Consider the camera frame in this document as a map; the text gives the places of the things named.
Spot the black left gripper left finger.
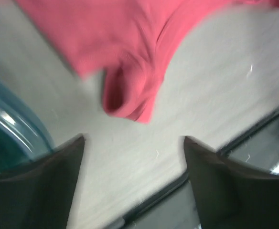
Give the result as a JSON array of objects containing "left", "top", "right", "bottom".
[{"left": 0, "top": 135, "right": 85, "bottom": 229}]

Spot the red tank top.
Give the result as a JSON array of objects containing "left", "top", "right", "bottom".
[{"left": 15, "top": 0, "right": 279, "bottom": 125}]

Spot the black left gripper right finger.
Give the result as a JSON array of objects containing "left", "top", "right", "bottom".
[{"left": 183, "top": 136, "right": 279, "bottom": 229}]

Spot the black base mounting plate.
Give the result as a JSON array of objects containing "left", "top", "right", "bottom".
[{"left": 122, "top": 110, "right": 279, "bottom": 229}]

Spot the teal plastic laundry basin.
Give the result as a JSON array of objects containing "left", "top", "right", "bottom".
[{"left": 0, "top": 82, "right": 54, "bottom": 172}]

